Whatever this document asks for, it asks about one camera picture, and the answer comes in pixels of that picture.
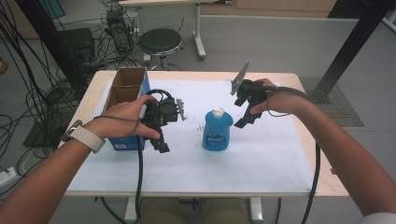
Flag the wooden cabinet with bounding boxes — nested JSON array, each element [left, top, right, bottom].
[[200, 0, 338, 19]]

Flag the black equipment box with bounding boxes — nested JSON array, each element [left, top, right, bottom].
[[57, 27, 96, 63]]

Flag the thin grey right wrist cord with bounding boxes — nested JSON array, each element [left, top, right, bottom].
[[265, 90, 292, 119]]

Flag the white table mat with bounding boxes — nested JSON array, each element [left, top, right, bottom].
[[66, 79, 316, 194]]

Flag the white background desk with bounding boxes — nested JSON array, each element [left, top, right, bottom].
[[118, 0, 233, 61]]

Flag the white sleeve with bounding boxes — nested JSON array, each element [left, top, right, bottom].
[[360, 212, 396, 224]]

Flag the thick black left gripper cable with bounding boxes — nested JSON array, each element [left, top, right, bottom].
[[134, 89, 173, 224]]

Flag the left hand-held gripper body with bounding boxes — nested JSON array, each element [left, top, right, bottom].
[[138, 89, 188, 139]]

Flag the thick black gripper cable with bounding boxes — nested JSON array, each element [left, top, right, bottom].
[[264, 85, 322, 224], [134, 89, 173, 224]]

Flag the person's khaki trouser legs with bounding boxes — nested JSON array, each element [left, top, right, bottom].
[[138, 197, 250, 224]]

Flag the tangle of black floor cables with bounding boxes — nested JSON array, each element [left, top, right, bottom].
[[0, 0, 142, 200]]

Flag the black round stool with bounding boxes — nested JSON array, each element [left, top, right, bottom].
[[138, 27, 183, 72]]

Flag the blue cardboard box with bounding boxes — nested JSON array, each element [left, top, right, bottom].
[[102, 66, 152, 152]]

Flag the dark floor mat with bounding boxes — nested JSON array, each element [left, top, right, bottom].
[[298, 77, 365, 128]]

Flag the teal board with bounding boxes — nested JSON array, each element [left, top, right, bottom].
[[38, 0, 66, 20]]

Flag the wristwatch with white band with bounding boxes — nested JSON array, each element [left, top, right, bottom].
[[60, 119, 106, 154]]

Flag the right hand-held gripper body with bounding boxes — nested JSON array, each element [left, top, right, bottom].
[[230, 61, 269, 108]]

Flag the person's left hand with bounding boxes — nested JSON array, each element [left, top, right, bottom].
[[84, 94, 163, 142]]

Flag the black metal frame post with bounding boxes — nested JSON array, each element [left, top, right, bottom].
[[306, 0, 396, 105], [14, 0, 90, 94]]

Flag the thick black right gripper cable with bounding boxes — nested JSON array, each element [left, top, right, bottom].
[[264, 85, 322, 224]]

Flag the light wooden table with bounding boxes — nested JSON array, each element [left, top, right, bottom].
[[59, 70, 350, 224]]

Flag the black floor base plate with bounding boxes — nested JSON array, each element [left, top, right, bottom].
[[22, 119, 76, 149]]

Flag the thin grey left wrist cord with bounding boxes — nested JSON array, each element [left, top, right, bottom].
[[92, 115, 142, 135]]

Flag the thin grey wrist cord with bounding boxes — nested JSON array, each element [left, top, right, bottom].
[[265, 90, 292, 119], [92, 115, 142, 135]]

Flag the person's right hand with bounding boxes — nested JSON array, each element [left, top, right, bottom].
[[249, 77, 305, 116]]

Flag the blue dish soap bottle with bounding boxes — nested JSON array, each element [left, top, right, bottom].
[[202, 105, 234, 152]]

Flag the white power strip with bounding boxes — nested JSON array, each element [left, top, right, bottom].
[[0, 166, 18, 188]]

